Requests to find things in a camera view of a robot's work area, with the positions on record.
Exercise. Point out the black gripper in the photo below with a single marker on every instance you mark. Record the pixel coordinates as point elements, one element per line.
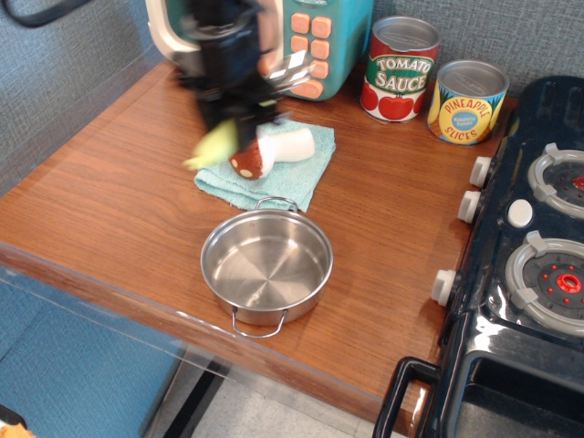
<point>227,85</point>

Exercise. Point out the yellow handled metal spoon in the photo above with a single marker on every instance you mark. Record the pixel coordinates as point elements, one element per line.
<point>215,147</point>

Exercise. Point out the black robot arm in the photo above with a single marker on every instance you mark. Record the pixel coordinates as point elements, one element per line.
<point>222,22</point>

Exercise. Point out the light blue rag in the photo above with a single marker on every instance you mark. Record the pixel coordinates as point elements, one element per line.
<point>295,181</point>

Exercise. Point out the plush brown mushroom toy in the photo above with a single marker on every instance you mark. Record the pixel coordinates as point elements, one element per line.
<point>259,158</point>

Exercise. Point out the teal toy microwave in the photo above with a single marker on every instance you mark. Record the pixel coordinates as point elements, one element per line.
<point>327,37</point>

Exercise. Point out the small steel pan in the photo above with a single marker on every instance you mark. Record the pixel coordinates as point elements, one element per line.
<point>267,266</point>

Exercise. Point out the tomato sauce can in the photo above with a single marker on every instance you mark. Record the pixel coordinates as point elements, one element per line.
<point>401,58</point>

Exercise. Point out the pineapple slices can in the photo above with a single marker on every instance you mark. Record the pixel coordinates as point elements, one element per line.
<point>467,99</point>

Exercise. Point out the white stove knob middle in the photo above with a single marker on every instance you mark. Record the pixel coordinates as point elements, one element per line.
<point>468,206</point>

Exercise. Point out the white stove knob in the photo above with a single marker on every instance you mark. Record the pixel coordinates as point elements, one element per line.
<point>480,170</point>
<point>468,206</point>
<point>442,286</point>

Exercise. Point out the white stove knob upper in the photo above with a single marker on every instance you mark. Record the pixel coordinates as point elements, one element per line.
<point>480,170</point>

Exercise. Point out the white stove knob lower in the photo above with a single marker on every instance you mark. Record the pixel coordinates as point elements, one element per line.
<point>442,286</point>

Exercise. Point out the black toy stove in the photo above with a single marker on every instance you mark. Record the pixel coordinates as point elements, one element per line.
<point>511,362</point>

